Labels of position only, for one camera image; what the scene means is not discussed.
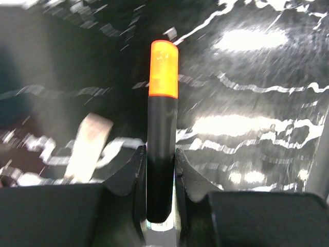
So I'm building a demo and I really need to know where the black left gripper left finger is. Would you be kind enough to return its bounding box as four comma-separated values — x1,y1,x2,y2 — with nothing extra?
1,146,147,246

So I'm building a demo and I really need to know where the white small eraser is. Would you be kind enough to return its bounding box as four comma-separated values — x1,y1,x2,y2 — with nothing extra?
64,113,113,183

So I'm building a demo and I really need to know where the black orange highlighter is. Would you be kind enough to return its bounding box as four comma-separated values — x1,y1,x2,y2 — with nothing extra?
147,40,178,223

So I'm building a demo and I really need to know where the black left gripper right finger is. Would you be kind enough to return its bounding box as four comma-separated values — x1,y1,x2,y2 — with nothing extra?
175,149,328,246

